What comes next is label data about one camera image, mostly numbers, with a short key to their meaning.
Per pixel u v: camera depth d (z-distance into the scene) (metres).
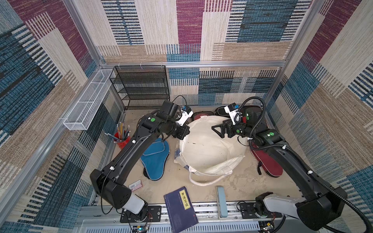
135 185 0.81
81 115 0.71
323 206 0.37
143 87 1.09
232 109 0.63
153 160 0.88
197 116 0.72
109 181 0.40
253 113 0.55
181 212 0.75
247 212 0.73
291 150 0.47
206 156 0.96
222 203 0.76
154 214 0.73
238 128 0.62
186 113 0.64
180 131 0.63
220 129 0.65
